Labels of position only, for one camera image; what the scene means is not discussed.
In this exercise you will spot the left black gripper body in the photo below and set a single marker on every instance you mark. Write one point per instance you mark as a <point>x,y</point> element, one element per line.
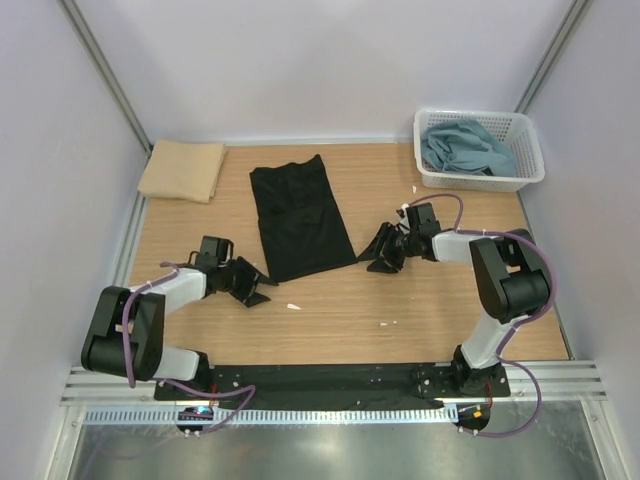
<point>233,278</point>

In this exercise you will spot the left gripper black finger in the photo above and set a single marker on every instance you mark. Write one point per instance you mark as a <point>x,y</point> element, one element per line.
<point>246,275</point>
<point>249,296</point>

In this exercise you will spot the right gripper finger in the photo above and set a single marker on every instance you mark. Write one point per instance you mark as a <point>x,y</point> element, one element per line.
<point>384,266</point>
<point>375,247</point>

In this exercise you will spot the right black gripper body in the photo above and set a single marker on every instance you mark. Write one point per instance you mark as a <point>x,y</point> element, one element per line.
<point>404,245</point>

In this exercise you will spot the black t shirt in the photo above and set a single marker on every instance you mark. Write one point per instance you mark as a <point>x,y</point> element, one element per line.
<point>301,228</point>

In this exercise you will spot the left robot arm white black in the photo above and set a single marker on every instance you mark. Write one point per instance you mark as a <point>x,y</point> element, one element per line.
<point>126,334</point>

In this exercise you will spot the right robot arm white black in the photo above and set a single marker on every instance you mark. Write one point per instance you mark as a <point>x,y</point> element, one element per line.
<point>513,282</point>

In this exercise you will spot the white plastic basket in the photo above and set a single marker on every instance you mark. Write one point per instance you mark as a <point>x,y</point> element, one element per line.
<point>514,130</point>

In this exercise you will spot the blue t shirt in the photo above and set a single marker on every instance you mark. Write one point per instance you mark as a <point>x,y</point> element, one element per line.
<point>464,146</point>

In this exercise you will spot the folded beige t shirt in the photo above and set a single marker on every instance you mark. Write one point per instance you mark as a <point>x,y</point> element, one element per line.
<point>182,171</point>

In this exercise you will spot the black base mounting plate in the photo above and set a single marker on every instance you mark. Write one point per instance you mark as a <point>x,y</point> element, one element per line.
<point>366,387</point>

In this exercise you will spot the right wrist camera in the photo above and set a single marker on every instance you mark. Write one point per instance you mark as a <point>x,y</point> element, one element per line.
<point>419,219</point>

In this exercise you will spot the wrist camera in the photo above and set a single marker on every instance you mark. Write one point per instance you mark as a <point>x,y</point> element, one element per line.
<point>419,219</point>
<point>214,252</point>

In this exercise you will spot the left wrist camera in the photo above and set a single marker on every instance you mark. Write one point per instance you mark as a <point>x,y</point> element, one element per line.
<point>214,252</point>

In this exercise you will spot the white slotted cable duct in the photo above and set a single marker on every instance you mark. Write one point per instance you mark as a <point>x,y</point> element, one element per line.
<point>184,416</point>

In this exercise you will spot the aluminium frame rail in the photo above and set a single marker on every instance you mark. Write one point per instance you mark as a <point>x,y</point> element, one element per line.
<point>558,380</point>

